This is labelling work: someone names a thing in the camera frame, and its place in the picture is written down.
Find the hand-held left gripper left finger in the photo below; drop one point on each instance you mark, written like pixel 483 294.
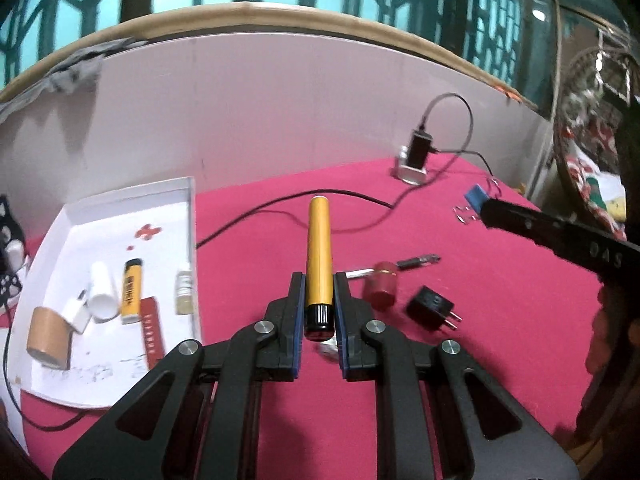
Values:
pixel 300 340

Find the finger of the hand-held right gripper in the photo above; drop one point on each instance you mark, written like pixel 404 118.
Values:
pixel 550 232

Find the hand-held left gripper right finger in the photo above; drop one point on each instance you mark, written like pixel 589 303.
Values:
pixel 341 350

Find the blue binder clip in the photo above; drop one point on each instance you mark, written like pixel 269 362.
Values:
pixel 475 197

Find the golden flashlight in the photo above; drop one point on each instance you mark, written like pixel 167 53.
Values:
pixel 320 250

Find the white cardboard box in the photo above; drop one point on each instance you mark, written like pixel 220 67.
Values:
pixel 100 220

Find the person's right hand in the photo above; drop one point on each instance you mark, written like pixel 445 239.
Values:
pixel 605 340

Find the red white printed cushion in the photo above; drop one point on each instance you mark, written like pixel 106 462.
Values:
pixel 590 175

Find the red plastic cylinder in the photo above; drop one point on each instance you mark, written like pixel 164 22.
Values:
pixel 380 285

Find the black plug adapter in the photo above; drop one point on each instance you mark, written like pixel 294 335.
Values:
pixel 427 305

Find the pink printed table mat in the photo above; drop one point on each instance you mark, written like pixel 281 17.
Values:
pixel 280 240

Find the dark metal pen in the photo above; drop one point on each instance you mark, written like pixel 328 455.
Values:
pixel 420 260

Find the small glass bottle yellow liquid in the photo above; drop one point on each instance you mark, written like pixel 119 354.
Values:
pixel 184 295

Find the small orange rag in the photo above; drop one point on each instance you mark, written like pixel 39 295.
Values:
pixel 507 93

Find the red slim box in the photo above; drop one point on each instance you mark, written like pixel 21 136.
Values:
pixel 152 332

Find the black power adapter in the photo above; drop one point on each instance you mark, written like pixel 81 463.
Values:
pixel 420 150

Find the yellow cylindrical tube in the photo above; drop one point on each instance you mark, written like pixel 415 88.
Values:
pixel 131 292

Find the wicker basket chair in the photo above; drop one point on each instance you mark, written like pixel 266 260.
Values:
pixel 595 60

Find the white plastic tube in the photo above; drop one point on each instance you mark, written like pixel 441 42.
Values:
pixel 102 290

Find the white plug adapter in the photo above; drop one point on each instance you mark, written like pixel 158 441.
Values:
pixel 80 312

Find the brown tape roll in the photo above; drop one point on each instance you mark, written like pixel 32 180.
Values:
pixel 47 335

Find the black white patterned pouch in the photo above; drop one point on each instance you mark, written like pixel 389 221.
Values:
pixel 10 220

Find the wooden ledge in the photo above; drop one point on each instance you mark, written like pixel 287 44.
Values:
pixel 250 10

